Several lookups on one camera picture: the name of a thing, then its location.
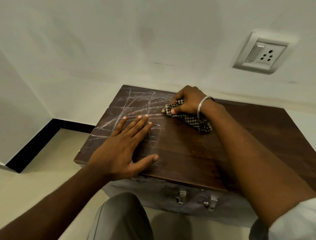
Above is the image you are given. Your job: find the person's right hand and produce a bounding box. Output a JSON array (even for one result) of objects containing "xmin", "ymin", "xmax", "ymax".
[{"xmin": 169, "ymin": 85, "xmax": 216, "ymax": 116}]

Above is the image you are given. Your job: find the person's left hand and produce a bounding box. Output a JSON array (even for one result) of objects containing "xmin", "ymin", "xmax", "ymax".
[{"xmin": 87, "ymin": 114, "xmax": 159, "ymax": 182}]

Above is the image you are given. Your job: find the checkered cloth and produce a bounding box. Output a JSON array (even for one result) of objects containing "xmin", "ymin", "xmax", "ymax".
[{"xmin": 161, "ymin": 98, "xmax": 213, "ymax": 134}]

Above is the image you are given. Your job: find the dark wooden cabinet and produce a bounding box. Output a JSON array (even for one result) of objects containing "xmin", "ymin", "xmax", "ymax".
[{"xmin": 73, "ymin": 85, "xmax": 316, "ymax": 228}]

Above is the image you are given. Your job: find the person's left forearm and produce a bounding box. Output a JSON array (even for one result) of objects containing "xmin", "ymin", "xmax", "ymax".
[{"xmin": 0, "ymin": 166, "xmax": 110, "ymax": 240}]

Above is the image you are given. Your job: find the person's right forearm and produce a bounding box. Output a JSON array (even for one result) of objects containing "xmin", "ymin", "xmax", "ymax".
[{"xmin": 202, "ymin": 101, "xmax": 316, "ymax": 228}]

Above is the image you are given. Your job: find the person's left leg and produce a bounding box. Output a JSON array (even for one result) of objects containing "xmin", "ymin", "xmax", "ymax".
[{"xmin": 87, "ymin": 193, "xmax": 154, "ymax": 240}]

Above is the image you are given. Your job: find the person's leg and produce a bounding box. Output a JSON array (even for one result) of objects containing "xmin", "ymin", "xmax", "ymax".
[
  {"xmin": 87, "ymin": 193, "xmax": 154, "ymax": 240},
  {"xmin": 249, "ymin": 218, "xmax": 270, "ymax": 240}
]

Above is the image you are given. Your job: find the person's right leg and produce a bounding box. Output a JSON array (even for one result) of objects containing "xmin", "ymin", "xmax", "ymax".
[{"xmin": 249, "ymin": 218, "xmax": 270, "ymax": 240}]

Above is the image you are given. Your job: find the silver bangle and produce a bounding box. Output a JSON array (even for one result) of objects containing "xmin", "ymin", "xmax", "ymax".
[{"xmin": 197, "ymin": 96, "xmax": 215, "ymax": 121}]

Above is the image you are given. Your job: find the black skirting board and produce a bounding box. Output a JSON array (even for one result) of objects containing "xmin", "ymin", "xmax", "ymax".
[{"xmin": 5, "ymin": 118, "xmax": 96, "ymax": 174}]

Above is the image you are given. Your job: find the white shirt sleeve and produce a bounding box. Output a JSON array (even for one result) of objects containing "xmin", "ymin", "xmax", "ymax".
[{"xmin": 267, "ymin": 197, "xmax": 316, "ymax": 240}]

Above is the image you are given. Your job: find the small white wall socket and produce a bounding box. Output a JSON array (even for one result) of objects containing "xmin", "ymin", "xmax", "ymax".
[{"xmin": 232, "ymin": 31, "xmax": 290, "ymax": 75}]

